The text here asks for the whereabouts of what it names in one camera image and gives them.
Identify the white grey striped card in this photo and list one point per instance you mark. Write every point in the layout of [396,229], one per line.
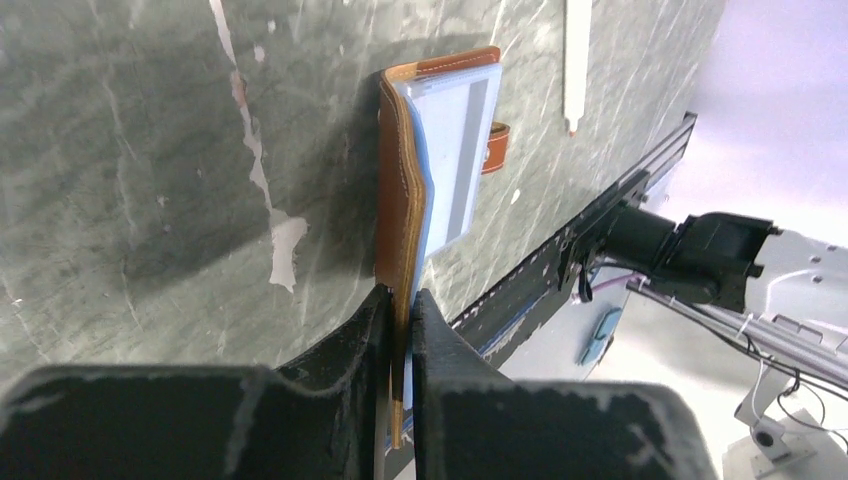
[454,117]

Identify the brown leather card holder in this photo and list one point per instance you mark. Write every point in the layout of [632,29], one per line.
[402,198]

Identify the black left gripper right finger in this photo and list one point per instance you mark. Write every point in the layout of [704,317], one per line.
[473,422]

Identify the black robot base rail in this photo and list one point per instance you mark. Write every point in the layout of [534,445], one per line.
[543,282]

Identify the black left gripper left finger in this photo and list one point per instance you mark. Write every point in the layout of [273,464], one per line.
[319,416]

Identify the aluminium frame rail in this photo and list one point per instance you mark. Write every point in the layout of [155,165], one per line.
[788,352]

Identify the red capped white marker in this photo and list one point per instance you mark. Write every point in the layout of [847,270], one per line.
[577,28]

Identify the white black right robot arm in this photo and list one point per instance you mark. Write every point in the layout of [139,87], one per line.
[741,264]

